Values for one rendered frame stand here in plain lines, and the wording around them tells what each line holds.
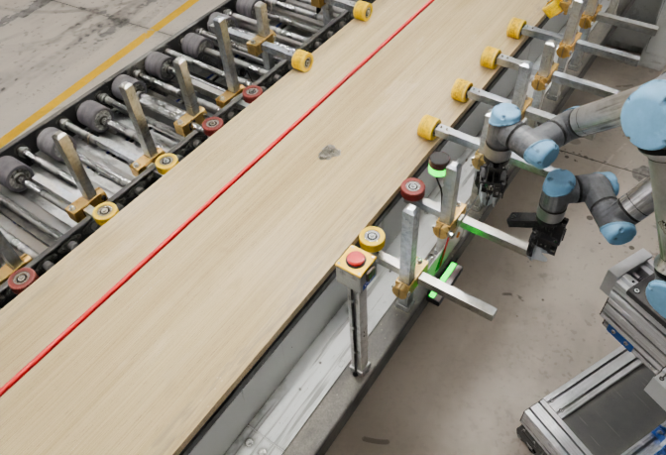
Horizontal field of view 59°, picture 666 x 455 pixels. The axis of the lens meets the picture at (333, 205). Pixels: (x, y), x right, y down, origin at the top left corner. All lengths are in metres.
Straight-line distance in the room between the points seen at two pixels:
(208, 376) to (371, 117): 1.12
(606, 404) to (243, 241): 1.42
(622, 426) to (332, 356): 1.08
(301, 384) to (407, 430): 0.72
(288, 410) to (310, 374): 0.13
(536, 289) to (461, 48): 1.14
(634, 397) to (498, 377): 0.51
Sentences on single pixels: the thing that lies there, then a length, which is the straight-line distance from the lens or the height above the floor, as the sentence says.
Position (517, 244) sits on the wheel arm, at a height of 0.86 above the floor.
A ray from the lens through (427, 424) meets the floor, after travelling 2.51.
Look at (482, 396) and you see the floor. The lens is 2.59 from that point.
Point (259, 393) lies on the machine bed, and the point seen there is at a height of 0.70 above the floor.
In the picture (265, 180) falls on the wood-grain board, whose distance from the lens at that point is 2.02.
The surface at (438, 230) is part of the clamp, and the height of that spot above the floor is 0.86.
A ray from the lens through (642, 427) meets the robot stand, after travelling 2.46.
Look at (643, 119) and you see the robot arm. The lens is 1.26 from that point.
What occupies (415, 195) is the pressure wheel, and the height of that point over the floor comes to 0.90.
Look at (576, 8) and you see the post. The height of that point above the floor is 1.12.
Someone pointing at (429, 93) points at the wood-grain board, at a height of 0.90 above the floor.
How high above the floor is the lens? 2.31
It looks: 47 degrees down
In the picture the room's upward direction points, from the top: 4 degrees counter-clockwise
